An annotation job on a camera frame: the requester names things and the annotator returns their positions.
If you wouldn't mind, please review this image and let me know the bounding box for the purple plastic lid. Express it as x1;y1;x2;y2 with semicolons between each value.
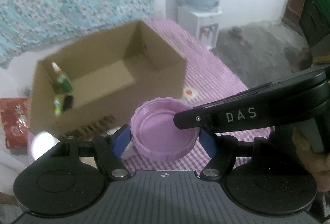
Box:
130;97;200;162

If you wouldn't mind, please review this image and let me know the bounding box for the brown cardboard box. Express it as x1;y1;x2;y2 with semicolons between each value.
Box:
29;21;187;139

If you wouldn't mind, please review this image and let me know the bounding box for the black cylindrical tube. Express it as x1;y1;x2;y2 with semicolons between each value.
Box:
62;95;74;112

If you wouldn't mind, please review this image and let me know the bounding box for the green lip balm tube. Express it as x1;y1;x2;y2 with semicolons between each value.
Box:
54;96;62;117

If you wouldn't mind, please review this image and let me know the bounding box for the green dropper bottle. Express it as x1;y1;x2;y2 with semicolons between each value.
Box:
51;62;73;95

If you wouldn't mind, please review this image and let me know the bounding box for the right human hand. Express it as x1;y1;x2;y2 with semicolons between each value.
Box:
292;128;330;192

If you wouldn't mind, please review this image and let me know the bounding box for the purple checkered tablecloth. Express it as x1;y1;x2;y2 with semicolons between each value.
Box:
27;17;274;172

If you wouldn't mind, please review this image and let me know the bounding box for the brown object on floor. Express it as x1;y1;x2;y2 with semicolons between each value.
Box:
229;27;244;39

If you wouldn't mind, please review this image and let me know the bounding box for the red gift bag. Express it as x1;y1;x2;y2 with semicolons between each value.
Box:
1;98;30;149

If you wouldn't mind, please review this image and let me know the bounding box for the white water dispenser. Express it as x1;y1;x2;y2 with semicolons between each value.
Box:
177;5;222;50

